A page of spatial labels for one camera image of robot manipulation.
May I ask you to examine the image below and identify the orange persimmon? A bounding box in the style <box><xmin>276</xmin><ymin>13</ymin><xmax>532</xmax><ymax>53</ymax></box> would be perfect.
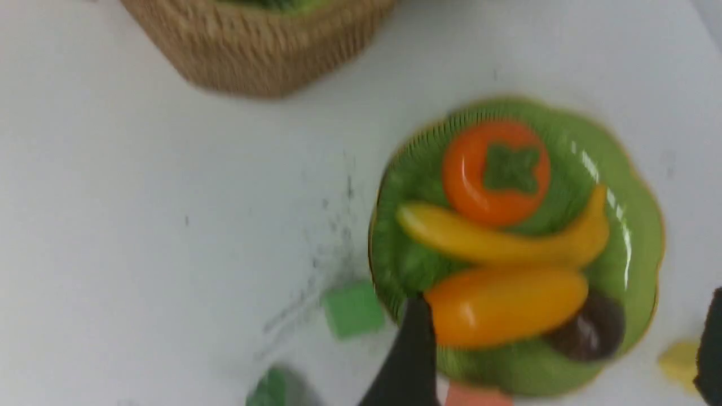
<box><xmin>442</xmin><ymin>119</ymin><xmax>551</xmax><ymax>228</ymax></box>

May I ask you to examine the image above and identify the yellow banana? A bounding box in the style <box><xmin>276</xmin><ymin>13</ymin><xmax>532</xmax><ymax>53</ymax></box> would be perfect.
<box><xmin>395</xmin><ymin>183</ymin><xmax>610</xmax><ymax>268</ymax></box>

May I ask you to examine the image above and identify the green foam cube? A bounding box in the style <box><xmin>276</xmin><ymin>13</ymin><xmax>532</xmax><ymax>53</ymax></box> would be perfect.
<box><xmin>322</xmin><ymin>280</ymin><xmax>386</xmax><ymax>340</ymax></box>

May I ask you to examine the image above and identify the orange foam cube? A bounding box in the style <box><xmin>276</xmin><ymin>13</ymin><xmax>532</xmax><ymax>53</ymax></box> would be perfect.
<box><xmin>443</xmin><ymin>383</ymin><xmax>514</xmax><ymax>406</ymax></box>

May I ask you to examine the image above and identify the orange carrot with leaves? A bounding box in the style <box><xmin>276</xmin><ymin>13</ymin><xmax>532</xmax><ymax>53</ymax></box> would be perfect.
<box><xmin>245</xmin><ymin>365</ymin><xmax>319</xmax><ymax>405</ymax></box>

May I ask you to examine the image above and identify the orange yellow mango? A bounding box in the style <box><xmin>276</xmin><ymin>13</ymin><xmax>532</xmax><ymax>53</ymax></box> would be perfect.
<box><xmin>424</xmin><ymin>266</ymin><xmax>589</xmax><ymax>350</ymax></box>

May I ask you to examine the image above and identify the yellow foam cube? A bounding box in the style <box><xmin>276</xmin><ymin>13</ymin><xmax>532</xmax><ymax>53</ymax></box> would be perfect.
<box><xmin>657</xmin><ymin>339</ymin><xmax>699</xmax><ymax>396</ymax></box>

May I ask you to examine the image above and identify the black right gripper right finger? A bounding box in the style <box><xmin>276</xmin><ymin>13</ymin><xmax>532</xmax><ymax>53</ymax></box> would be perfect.
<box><xmin>694</xmin><ymin>288</ymin><xmax>721</xmax><ymax>405</ymax></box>

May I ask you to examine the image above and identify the green glass plate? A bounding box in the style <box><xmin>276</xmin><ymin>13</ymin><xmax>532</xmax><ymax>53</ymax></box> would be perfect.
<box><xmin>368</xmin><ymin>98</ymin><xmax>664</xmax><ymax>398</ymax></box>

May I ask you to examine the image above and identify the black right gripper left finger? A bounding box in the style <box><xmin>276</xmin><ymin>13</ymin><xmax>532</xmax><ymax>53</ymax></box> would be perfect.
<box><xmin>359</xmin><ymin>293</ymin><xmax>440</xmax><ymax>405</ymax></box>

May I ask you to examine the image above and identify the woven wicker basket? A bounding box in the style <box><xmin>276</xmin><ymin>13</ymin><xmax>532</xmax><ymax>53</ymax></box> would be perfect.
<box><xmin>123</xmin><ymin>1</ymin><xmax>397</xmax><ymax>99</ymax></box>

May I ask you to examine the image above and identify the dark purple mangosteen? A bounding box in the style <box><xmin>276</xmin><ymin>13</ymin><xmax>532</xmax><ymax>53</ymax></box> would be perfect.
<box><xmin>543</xmin><ymin>288</ymin><xmax>626</xmax><ymax>363</ymax></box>

